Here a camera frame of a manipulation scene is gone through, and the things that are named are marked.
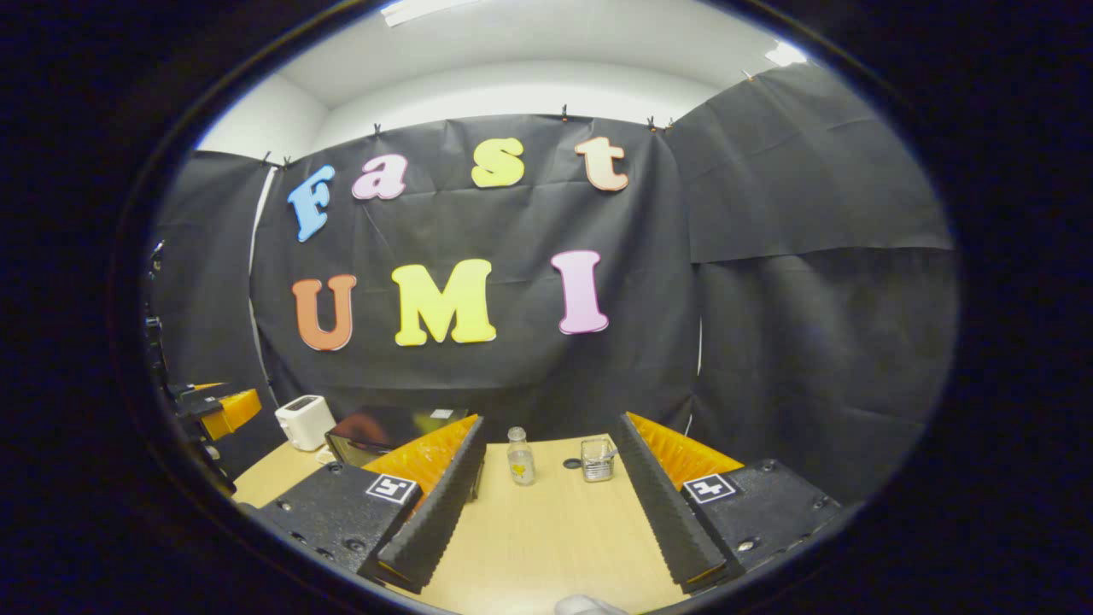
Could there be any black backdrop cloth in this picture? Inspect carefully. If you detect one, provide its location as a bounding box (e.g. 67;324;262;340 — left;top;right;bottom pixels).
149;61;957;505

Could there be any black electric oven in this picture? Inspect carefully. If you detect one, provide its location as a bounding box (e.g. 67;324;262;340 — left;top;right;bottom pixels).
324;406;484;501

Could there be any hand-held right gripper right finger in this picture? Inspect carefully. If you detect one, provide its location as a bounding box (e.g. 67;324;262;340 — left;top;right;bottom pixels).
609;412;845;596

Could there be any clear glass cup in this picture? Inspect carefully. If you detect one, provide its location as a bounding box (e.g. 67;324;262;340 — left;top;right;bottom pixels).
582;437;617;483

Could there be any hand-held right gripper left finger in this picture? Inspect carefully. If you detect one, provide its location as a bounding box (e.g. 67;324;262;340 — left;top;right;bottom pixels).
248;414;488;596

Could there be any white toaster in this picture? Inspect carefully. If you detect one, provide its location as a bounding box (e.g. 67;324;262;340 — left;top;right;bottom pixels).
275;395;336;452

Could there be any clear bottle with yellow label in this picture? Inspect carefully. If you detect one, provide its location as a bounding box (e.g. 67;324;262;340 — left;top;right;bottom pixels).
507;427;536;486

